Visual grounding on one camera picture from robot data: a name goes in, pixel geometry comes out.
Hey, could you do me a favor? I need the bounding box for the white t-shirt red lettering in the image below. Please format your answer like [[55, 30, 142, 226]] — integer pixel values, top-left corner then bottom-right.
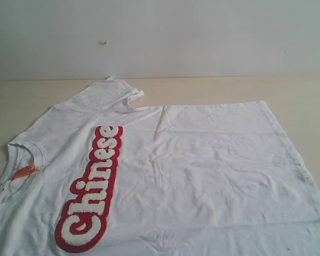
[[0, 78, 320, 255]]

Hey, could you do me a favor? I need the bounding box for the orange neck label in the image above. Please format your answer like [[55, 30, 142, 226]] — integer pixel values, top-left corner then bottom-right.
[[11, 164, 36, 180]]

